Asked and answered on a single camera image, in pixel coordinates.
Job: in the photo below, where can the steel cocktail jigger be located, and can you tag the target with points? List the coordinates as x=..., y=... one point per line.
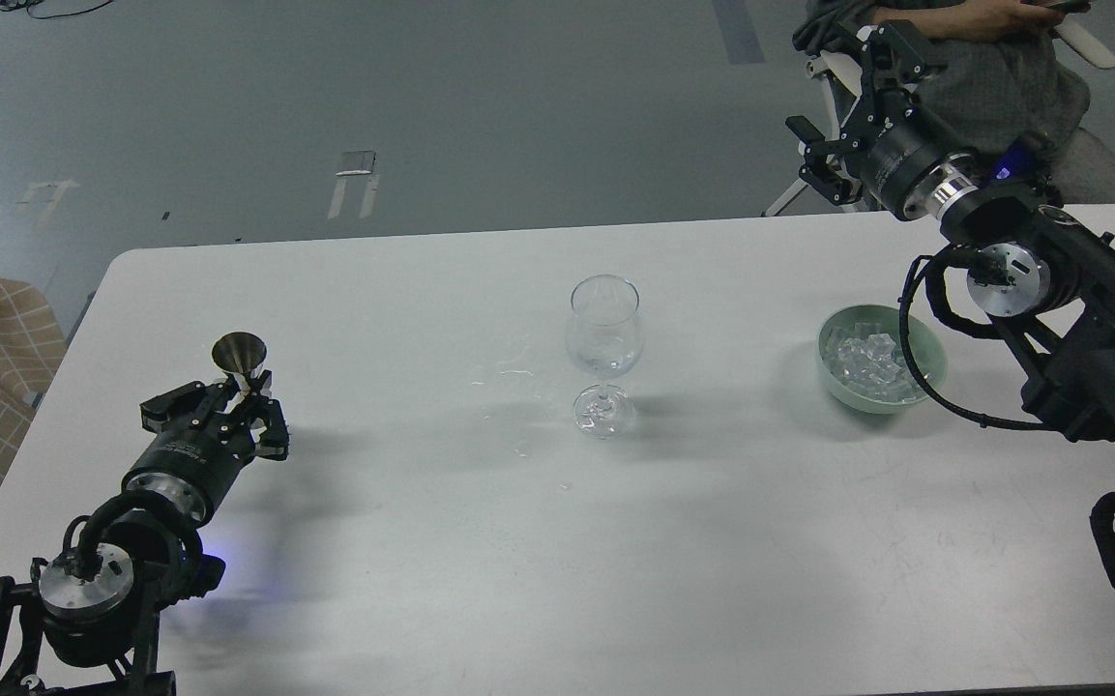
x=241, y=357

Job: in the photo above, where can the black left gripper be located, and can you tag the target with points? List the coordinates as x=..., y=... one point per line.
x=199, y=450

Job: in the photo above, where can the person's right hand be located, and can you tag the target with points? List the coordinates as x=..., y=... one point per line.
x=991, y=21

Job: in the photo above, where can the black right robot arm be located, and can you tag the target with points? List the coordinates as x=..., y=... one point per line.
x=1017, y=267

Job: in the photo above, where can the white office chair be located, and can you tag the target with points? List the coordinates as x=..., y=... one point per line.
x=839, y=77

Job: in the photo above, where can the clear wine glass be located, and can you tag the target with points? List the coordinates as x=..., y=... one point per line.
x=604, y=339

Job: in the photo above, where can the green bowl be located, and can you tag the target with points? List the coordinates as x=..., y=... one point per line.
x=888, y=316

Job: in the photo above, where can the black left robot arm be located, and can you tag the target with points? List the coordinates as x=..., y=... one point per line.
x=98, y=603

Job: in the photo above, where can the grey tape on floor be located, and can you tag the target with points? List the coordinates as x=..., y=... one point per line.
x=357, y=184

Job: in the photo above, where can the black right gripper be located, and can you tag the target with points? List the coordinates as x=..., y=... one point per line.
x=915, y=166

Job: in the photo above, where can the seated person in grey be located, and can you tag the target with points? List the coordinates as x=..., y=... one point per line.
x=990, y=93

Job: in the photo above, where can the clear ice cubes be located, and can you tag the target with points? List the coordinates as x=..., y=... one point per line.
x=865, y=359

